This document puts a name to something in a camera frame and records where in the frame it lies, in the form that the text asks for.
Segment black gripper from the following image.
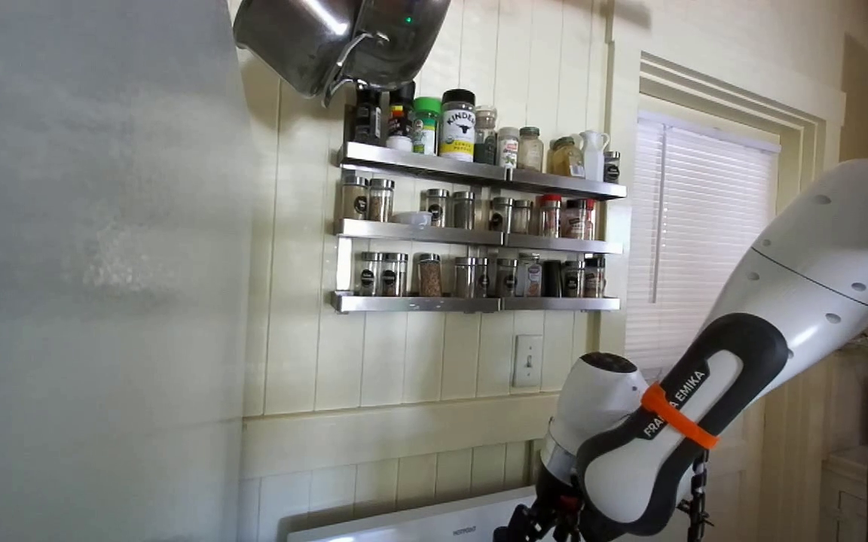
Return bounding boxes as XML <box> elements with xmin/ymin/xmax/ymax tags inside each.
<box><xmin>529</xmin><ymin>467</ymin><xmax>592</xmax><ymax>542</ymax></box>

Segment stainless steel shelf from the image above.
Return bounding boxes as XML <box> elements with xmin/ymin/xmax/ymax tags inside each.
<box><xmin>337</xmin><ymin>140</ymin><xmax>629</xmax><ymax>202</ymax></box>
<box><xmin>336</xmin><ymin>218</ymin><xmax>623</xmax><ymax>257</ymax></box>
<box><xmin>330</xmin><ymin>288</ymin><xmax>623</xmax><ymax>317</ymax></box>

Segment dark glass spice jar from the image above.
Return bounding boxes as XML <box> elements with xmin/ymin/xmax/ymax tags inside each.
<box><xmin>559</xmin><ymin>257</ymin><xmax>589</xmax><ymax>301</ymax></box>
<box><xmin>541</xmin><ymin>257</ymin><xmax>567</xmax><ymax>301</ymax></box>

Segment clear glass spice jar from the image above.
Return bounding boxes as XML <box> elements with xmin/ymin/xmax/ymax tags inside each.
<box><xmin>484</xmin><ymin>253</ymin><xmax>518</xmax><ymax>301</ymax></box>
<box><xmin>420</xmin><ymin>188</ymin><xmax>451</xmax><ymax>230</ymax></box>
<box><xmin>514</xmin><ymin>253</ymin><xmax>545</xmax><ymax>301</ymax></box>
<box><xmin>361</xmin><ymin>175</ymin><xmax>397</xmax><ymax>226</ymax></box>
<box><xmin>443</xmin><ymin>253</ymin><xmax>470</xmax><ymax>301</ymax></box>
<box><xmin>336</xmin><ymin>169</ymin><xmax>368</xmax><ymax>224</ymax></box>
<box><xmin>511</xmin><ymin>196</ymin><xmax>541</xmax><ymax>238</ymax></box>
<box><xmin>381</xmin><ymin>249</ymin><xmax>412</xmax><ymax>298</ymax></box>
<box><xmin>464</xmin><ymin>253</ymin><xmax>491</xmax><ymax>301</ymax></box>
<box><xmin>411</xmin><ymin>249</ymin><xmax>446</xmax><ymax>298</ymax></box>
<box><xmin>354</xmin><ymin>249</ymin><xmax>385</xmax><ymax>298</ymax></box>
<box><xmin>446</xmin><ymin>191</ymin><xmax>479</xmax><ymax>233</ymax></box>
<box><xmin>581</xmin><ymin>253</ymin><xmax>608</xmax><ymax>301</ymax></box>
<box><xmin>484</xmin><ymin>193</ymin><xmax>517</xmax><ymax>234</ymax></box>

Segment black-lidded garlic spice jar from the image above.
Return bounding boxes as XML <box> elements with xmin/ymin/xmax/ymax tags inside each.
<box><xmin>560</xmin><ymin>196</ymin><xmax>592</xmax><ymax>241</ymax></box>

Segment red-lidded spice jar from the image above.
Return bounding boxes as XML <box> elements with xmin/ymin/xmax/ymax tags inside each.
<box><xmin>538</xmin><ymin>193</ymin><xmax>567</xmax><ymax>241</ymax></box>

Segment black-label glass pepper jar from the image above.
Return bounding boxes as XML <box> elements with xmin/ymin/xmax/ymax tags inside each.
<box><xmin>600</xmin><ymin>147</ymin><xmax>623</xmax><ymax>188</ymax></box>

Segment pale powder spice jar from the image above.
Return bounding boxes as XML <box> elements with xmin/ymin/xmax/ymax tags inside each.
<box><xmin>517</xmin><ymin>125</ymin><xmax>550</xmax><ymax>175</ymax></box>

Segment oregano spice jar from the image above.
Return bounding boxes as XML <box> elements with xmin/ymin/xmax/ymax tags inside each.
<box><xmin>493</xmin><ymin>127</ymin><xmax>521</xmax><ymax>171</ymax></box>

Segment large black-lidded white-label jar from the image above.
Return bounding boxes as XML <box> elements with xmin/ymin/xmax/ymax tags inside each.
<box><xmin>438</xmin><ymin>87</ymin><xmax>479</xmax><ymax>166</ymax></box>

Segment white window blinds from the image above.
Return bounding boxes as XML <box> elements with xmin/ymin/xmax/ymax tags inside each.
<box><xmin>623</xmin><ymin>113</ymin><xmax>785</xmax><ymax>387</ymax></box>

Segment white ceramic bottle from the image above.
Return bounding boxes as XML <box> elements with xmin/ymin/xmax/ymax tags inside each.
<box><xmin>578</xmin><ymin>130</ymin><xmax>608</xmax><ymax>184</ymax></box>

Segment small orange and white bottle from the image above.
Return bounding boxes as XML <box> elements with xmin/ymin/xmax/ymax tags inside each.
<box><xmin>383</xmin><ymin>104</ymin><xmax>416</xmax><ymax>157</ymax></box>

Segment green-lidded spice bottle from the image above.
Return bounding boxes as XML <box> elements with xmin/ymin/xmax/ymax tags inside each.
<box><xmin>411</xmin><ymin>96</ymin><xmax>443</xmax><ymax>159</ymax></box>

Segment tall dark bottle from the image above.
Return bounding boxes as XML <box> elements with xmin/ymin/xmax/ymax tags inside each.
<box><xmin>343</xmin><ymin>84</ymin><xmax>390</xmax><ymax>147</ymax></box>

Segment white refrigerator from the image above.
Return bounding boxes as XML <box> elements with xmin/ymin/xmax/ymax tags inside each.
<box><xmin>0</xmin><ymin>0</ymin><xmax>257</xmax><ymax>542</ymax></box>

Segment stainless steel pot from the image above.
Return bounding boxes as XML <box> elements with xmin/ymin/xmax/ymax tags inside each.
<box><xmin>230</xmin><ymin>0</ymin><xmax>455</xmax><ymax>104</ymax></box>

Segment black braided cable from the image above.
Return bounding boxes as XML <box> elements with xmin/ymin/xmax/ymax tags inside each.
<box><xmin>679</xmin><ymin>454</ymin><xmax>714</xmax><ymax>542</ymax></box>

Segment orange strap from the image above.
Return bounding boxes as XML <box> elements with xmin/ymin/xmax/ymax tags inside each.
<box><xmin>642</xmin><ymin>383</ymin><xmax>725</xmax><ymax>453</ymax></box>

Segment white light switch plate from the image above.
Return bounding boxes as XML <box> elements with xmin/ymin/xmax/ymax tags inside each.
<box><xmin>511</xmin><ymin>333</ymin><xmax>545</xmax><ymax>392</ymax></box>

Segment white window frame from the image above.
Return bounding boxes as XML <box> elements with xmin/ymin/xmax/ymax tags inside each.
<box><xmin>595</xmin><ymin>48</ymin><xmax>830</xmax><ymax>542</ymax></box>

